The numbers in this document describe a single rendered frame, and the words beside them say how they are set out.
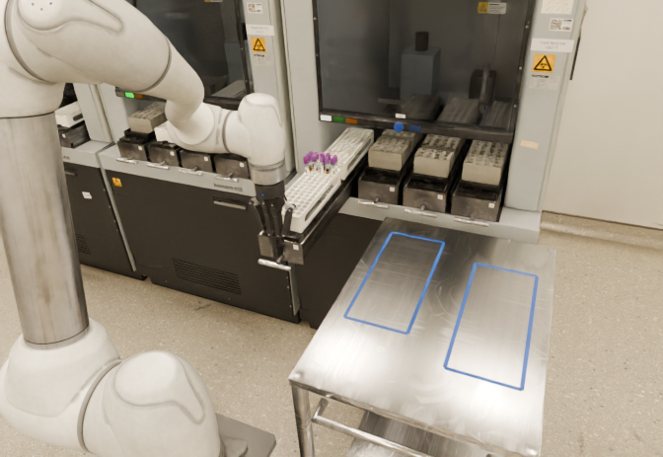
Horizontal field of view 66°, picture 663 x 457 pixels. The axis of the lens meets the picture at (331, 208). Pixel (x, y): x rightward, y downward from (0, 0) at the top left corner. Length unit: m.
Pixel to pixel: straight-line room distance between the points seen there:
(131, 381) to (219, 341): 1.42
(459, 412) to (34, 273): 0.73
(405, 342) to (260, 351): 1.20
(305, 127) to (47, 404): 1.14
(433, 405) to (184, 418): 0.43
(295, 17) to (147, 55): 0.95
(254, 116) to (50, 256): 0.52
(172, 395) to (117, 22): 0.54
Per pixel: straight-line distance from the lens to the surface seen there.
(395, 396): 0.99
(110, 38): 0.71
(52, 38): 0.70
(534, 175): 1.61
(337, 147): 1.73
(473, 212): 1.59
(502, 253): 1.33
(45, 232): 0.88
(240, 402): 2.06
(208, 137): 1.21
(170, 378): 0.87
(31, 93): 0.82
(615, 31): 2.62
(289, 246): 1.38
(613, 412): 2.17
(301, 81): 1.69
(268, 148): 1.18
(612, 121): 2.74
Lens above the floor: 1.60
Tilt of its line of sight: 32 degrees down
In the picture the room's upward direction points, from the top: 3 degrees counter-clockwise
